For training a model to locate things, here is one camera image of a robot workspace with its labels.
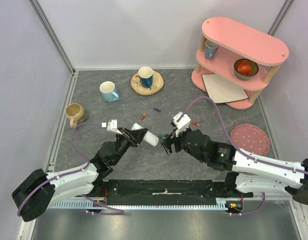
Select white square plate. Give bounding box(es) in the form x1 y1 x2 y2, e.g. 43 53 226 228
202 74 248 104

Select blue-white cable duct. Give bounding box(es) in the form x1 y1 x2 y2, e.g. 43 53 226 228
47 198 244 210

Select pink dotted plate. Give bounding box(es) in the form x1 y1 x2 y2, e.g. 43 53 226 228
230 123 270 156

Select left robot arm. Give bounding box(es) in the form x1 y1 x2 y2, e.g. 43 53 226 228
12 127 148 222

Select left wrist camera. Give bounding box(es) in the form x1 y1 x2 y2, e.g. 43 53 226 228
101 119 120 134

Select grey-blue mug on shelf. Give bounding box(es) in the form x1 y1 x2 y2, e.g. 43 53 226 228
204 40 219 60

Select light blue mug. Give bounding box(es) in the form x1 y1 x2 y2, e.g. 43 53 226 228
99 81 119 103

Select pink three-tier shelf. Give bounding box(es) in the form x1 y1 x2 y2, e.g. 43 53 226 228
191 16 289 110

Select purple cable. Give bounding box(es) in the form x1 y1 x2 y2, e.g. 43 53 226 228
182 96 308 217
17 122 125 217

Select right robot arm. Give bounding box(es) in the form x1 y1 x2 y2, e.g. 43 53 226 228
162 128 308 205

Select beige floral plate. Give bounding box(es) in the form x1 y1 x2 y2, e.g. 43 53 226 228
130 69 164 96

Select beige mug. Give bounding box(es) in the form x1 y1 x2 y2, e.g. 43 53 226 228
65 103 86 129

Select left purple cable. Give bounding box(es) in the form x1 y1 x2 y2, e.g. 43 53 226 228
17 122 125 217

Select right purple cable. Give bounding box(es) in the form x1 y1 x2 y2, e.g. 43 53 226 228
182 96 308 217

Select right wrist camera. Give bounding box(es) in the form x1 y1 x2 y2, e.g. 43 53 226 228
171 112 191 137

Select dark blue mug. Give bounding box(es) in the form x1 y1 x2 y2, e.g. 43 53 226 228
138 66 153 89

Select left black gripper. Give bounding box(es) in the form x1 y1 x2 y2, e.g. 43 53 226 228
112 126 148 165

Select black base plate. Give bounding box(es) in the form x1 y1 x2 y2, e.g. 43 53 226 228
87 179 253 206

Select dark patterned bowl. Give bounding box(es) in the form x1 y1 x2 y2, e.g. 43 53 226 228
233 58 259 80

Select red cup in bowl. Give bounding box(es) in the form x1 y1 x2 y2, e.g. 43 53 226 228
236 60 252 75

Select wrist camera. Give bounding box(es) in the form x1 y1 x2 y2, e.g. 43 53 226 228
171 112 191 137
101 119 120 134

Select white remote control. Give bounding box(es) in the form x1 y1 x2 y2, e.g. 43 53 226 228
132 123 159 147

